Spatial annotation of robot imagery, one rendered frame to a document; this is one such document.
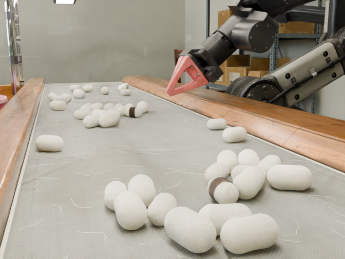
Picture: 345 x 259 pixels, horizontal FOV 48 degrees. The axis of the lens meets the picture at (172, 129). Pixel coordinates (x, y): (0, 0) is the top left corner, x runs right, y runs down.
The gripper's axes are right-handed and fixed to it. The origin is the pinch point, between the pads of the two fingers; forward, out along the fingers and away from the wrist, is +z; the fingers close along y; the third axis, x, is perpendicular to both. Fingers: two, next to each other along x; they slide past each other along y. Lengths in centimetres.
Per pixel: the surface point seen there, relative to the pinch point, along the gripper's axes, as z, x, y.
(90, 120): 14.7, -8.5, 11.9
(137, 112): 7.9, -2.5, 4.1
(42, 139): 19.7, -13.1, 25.0
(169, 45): -113, 72, -449
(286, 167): 4.1, -0.5, 45.4
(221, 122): 0.3, 3.6, 19.6
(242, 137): 1.3, 3.6, 28.0
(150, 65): -74, 73, -447
